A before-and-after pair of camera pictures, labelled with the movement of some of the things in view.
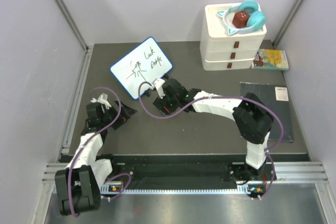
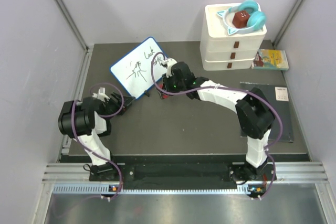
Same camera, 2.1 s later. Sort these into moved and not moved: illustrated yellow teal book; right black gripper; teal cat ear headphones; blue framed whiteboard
Moved: right black gripper
Not moved: illustrated yellow teal book; blue framed whiteboard; teal cat ear headphones
